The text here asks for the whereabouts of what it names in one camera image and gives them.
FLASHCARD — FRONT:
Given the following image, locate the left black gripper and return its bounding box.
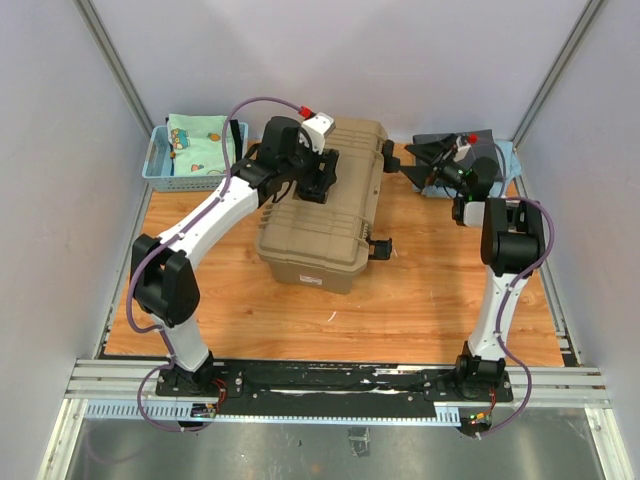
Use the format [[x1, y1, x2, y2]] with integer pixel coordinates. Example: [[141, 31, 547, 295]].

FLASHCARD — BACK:
[[283, 139, 338, 198]]

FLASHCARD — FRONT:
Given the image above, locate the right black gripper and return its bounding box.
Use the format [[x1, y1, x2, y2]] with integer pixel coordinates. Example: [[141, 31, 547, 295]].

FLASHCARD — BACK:
[[396, 134, 468, 196]]

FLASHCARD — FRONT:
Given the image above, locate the tan plastic tool box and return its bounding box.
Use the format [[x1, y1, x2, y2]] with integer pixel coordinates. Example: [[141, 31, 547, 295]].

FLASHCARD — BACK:
[[256, 117, 388, 294]]

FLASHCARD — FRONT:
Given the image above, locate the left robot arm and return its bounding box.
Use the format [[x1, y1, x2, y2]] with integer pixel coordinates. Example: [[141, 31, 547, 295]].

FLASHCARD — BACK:
[[127, 113, 339, 396]]

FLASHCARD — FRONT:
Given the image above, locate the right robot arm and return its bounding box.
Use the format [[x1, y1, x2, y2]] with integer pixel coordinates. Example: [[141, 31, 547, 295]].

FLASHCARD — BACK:
[[401, 133, 546, 401]]

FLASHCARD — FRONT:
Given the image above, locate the dark grey checked cloth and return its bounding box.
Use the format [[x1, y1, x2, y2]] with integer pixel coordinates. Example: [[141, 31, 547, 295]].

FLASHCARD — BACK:
[[413, 129, 504, 183]]

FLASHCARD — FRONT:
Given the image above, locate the light blue folded cloth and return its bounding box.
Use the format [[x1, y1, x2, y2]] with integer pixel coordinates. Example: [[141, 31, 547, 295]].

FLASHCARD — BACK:
[[411, 141, 522, 198]]

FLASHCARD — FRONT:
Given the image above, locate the black item in basket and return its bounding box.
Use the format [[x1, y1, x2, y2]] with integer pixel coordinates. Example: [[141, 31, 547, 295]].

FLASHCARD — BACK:
[[229, 119, 246, 163]]

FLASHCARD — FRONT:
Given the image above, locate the green cartoon print cloth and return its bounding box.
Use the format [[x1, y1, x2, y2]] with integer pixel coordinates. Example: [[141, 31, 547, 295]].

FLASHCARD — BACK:
[[167, 113, 227, 177]]

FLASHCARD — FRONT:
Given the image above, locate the blue plastic basket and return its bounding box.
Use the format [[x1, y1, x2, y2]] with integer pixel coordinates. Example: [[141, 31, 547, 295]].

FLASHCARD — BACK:
[[142, 118, 248, 192]]

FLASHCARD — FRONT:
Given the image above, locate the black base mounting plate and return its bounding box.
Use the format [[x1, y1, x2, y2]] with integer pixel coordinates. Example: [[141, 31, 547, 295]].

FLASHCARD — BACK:
[[155, 359, 514, 418]]

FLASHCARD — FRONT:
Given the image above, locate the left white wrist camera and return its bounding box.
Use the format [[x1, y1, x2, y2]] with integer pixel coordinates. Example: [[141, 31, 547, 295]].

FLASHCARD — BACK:
[[299, 106, 335, 154]]

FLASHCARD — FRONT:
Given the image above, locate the blue slotted cable duct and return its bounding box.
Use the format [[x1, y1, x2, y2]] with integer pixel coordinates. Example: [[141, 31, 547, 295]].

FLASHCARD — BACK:
[[84, 400, 462, 427]]

